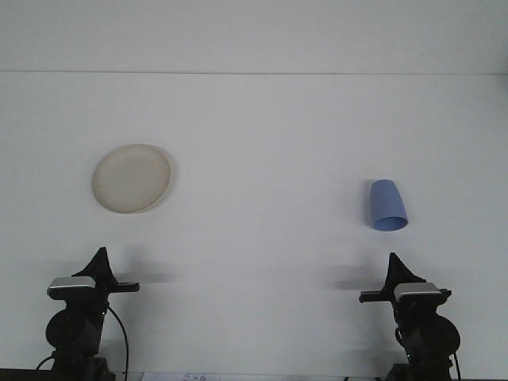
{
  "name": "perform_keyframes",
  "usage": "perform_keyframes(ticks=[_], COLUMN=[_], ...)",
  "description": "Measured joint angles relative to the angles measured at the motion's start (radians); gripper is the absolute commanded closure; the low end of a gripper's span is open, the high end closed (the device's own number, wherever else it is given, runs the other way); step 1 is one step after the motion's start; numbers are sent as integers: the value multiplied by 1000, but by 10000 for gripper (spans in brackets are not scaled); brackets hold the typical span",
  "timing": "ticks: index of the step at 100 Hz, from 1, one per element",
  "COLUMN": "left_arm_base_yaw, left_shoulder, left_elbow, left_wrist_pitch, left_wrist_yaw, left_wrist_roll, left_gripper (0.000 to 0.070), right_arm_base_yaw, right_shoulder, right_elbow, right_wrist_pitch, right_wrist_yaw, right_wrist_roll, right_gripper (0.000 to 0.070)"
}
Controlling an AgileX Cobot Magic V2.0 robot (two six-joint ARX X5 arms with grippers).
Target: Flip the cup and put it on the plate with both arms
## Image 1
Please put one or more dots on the pale round plate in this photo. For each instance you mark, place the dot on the pale round plate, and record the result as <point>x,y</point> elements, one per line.
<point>133,178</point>

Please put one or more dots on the grey camera box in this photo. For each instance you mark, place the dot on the grey camera box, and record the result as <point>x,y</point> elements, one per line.
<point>416,291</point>
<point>71,286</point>

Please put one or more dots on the pale blue cup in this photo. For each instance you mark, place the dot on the pale blue cup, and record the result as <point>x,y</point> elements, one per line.
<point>385,202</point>

